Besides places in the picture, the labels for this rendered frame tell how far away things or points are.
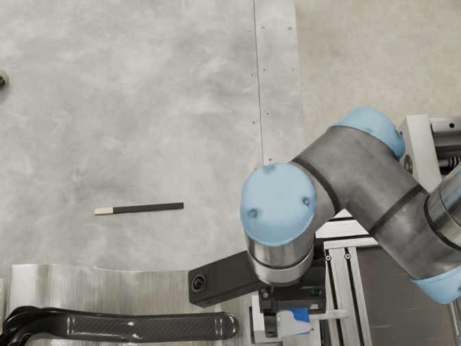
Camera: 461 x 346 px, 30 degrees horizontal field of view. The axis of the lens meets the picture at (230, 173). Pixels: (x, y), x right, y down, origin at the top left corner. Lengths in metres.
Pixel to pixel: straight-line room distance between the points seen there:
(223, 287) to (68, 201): 0.42
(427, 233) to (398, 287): 1.13
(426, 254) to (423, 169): 0.36
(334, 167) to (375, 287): 1.12
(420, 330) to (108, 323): 0.95
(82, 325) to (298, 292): 0.32
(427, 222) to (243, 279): 0.25
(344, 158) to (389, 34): 1.62
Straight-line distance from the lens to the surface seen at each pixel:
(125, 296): 1.23
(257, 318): 1.17
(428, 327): 2.00
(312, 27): 2.46
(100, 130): 1.41
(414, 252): 0.89
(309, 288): 1.04
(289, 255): 0.90
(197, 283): 1.05
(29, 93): 1.46
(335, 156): 0.89
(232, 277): 1.03
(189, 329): 1.23
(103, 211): 1.36
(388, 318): 1.98
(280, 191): 0.85
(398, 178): 0.90
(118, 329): 1.23
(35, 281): 1.20
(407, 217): 0.89
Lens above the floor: 2.09
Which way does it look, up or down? 69 degrees down
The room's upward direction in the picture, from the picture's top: 11 degrees clockwise
